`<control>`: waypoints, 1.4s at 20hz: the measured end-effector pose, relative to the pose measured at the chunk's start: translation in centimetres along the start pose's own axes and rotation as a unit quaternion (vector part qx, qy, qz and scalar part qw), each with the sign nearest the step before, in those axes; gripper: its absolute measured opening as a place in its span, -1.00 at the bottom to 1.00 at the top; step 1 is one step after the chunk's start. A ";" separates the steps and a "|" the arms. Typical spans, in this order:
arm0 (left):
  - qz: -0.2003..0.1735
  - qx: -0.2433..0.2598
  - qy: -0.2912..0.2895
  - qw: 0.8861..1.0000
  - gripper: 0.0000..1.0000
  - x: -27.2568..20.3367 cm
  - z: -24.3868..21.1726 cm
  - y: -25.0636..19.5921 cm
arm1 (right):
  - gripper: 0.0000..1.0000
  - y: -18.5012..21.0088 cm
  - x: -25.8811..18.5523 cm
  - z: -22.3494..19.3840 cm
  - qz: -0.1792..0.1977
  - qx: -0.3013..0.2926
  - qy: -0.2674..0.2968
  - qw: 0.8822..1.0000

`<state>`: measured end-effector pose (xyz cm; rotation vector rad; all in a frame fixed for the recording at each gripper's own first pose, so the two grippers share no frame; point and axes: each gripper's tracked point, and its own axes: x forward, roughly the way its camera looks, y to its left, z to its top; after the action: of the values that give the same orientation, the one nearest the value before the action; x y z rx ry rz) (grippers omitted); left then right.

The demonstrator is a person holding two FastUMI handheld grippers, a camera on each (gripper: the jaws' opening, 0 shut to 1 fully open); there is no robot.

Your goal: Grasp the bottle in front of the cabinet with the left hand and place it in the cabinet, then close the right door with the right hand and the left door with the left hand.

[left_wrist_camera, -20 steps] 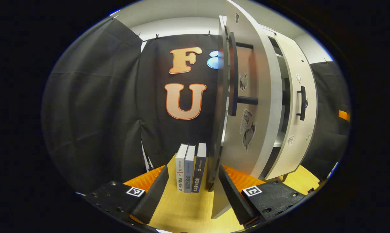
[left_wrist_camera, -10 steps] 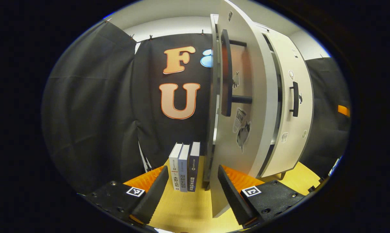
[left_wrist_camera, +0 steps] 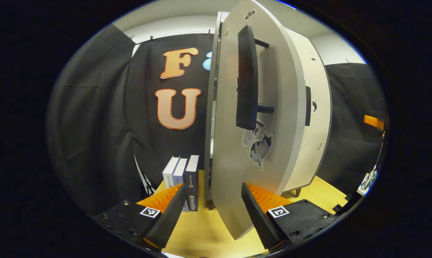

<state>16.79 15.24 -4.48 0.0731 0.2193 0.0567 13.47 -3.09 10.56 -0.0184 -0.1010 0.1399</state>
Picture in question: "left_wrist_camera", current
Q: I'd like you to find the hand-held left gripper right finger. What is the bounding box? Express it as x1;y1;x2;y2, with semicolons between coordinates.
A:
241;182;340;253

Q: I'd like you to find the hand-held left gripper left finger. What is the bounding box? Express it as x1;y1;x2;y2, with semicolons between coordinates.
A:
94;183;188;251

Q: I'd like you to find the white cabinet door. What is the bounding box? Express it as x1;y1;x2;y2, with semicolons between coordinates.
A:
211;0;297;240
280;27;333;194

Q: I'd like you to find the dark blue book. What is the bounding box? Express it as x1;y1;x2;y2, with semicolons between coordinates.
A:
184;155;200;212

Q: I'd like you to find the white book blue spine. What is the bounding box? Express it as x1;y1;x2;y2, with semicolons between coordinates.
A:
172;158;189;212

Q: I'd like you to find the black backdrop cloth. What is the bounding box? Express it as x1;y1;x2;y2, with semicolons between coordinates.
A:
48;23;387;215

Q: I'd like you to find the black door handle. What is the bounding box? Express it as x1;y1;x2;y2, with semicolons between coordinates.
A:
236;24;275;130
305;86;312;126

